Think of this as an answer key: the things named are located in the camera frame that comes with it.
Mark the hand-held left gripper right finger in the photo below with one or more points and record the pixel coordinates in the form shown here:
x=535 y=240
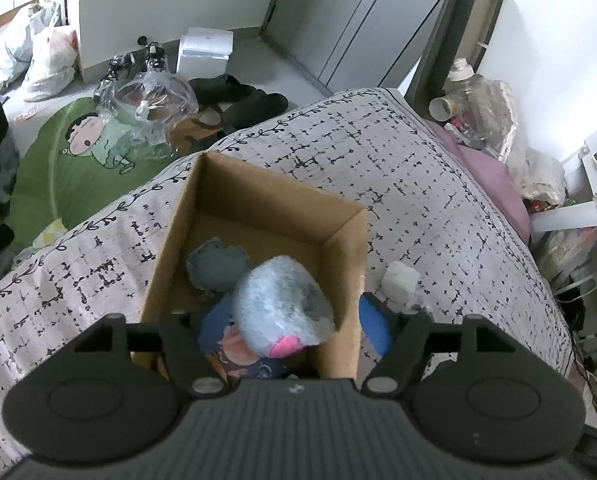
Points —
x=376 y=325

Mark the black camera gear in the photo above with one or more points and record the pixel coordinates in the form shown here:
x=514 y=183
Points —
x=151 y=55

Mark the white desk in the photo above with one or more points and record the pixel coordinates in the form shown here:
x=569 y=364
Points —
x=588 y=205

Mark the white plastic bag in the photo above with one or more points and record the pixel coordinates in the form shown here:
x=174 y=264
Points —
x=51 y=65
x=26 y=35

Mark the black clothes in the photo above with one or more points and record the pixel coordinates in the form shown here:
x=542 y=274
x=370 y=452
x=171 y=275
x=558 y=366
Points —
x=243 y=102

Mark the clear plastic wrap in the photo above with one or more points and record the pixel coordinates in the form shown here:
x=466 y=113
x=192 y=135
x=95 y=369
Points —
x=498 y=120

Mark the clear plastic bottle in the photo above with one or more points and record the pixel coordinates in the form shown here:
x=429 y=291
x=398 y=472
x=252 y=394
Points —
x=466 y=85

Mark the white storage bin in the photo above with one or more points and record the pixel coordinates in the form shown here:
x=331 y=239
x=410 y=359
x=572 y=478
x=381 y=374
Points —
x=203 y=50

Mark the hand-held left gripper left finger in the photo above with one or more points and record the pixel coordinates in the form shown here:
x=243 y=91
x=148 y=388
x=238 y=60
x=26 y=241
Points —
x=191 y=357

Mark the clear plastic bag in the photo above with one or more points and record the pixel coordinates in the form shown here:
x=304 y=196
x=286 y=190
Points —
x=148 y=110

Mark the paper cup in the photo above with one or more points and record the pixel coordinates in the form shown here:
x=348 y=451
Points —
x=441 y=107

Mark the small white plush toy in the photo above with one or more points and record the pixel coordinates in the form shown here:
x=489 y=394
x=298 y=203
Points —
x=401 y=282

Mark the grey door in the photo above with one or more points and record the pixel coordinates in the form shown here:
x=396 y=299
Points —
x=368 y=15

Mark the pink pillow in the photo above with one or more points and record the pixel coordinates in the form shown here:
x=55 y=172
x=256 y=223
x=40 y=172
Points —
x=488 y=180

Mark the blue plush toy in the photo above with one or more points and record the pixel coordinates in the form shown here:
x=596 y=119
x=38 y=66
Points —
x=278 y=300

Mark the blue pouch with pink figure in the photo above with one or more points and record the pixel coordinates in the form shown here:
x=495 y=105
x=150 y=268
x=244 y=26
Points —
x=218 y=331

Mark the white fluffy blanket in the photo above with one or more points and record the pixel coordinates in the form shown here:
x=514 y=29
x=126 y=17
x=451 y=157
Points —
x=538 y=177

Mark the green cartoon floor mat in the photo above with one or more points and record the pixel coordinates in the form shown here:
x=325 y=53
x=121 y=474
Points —
x=43 y=185

